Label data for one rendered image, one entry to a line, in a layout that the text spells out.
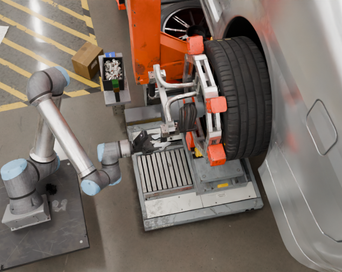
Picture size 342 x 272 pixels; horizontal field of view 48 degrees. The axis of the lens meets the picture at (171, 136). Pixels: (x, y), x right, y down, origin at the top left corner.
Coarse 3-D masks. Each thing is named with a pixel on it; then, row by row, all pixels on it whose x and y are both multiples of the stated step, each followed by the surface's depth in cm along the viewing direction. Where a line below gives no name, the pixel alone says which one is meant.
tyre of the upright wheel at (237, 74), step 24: (216, 48) 189; (240, 48) 189; (216, 72) 187; (240, 72) 181; (264, 72) 182; (240, 96) 179; (264, 96) 180; (240, 120) 182; (264, 120) 184; (240, 144) 189; (264, 144) 193
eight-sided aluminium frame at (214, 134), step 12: (192, 60) 197; (204, 60) 190; (192, 72) 222; (204, 84) 183; (204, 96) 182; (216, 96) 182; (216, 120) 185; (192, 132) 230; (216, 132) 187; (204, 144) 201; (204, 156) 205
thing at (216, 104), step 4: (224, 96) 175; (208, 100) 177; (212, 100) 174; (216, 100) 174; (220, 100) 174; (224, 100) 175; (208, 104) 178; (212, 104) 174; (216, 104) 174; (220, 104) 175; (224, 104) 175; (208, 108) 180; (212, 108) 174; (216, 108) 175; (220, 108) 175; (224, 108) 175; (208, 112) 181; (212, 112) 174; (216, 112) 175
